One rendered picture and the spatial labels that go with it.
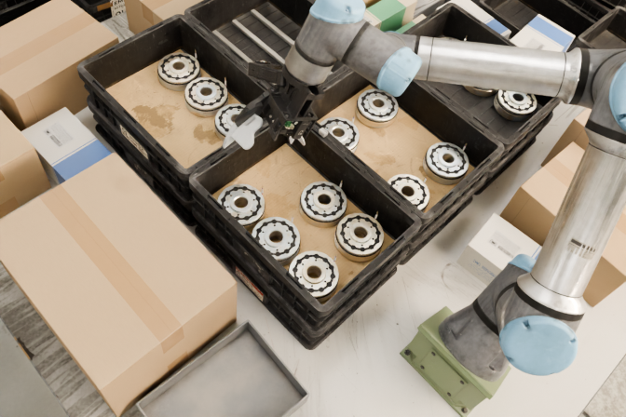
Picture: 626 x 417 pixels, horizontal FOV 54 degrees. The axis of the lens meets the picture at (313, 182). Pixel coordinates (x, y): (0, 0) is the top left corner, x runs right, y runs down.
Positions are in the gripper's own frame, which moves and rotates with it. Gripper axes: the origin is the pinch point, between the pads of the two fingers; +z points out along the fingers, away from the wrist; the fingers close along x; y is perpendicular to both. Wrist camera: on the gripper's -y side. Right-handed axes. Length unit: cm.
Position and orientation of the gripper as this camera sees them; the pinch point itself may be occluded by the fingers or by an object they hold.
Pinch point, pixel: (255, 142)
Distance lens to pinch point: 117.3
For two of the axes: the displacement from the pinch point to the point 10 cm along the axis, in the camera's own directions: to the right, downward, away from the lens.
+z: -4.2, 6.4, 6.4
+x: 7.9, -0.9, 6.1
